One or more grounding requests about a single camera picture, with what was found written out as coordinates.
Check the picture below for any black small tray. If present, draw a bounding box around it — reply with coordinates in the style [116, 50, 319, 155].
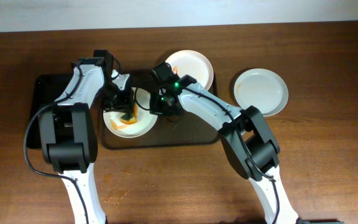
[25, 73, 105, 149]

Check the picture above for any green orange sponge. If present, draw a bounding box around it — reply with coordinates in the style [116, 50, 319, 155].
[119, 104, 138, 124]

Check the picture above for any white plate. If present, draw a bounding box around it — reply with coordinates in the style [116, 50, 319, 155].
[233, 68, 289, 116]
[165, 50, 214, 90]
[103, 88, 158, 138]

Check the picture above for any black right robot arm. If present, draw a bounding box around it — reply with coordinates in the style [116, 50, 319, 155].
[150, 62, 301, 223]

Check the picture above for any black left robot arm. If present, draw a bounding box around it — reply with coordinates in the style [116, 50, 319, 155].
[37, 50, 136, 223]

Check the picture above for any brown large tray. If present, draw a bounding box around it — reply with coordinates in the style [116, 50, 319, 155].
[99, 70, 219, 150]

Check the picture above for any white plate top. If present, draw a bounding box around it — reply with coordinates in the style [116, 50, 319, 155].
[165, 50, 214, 90]

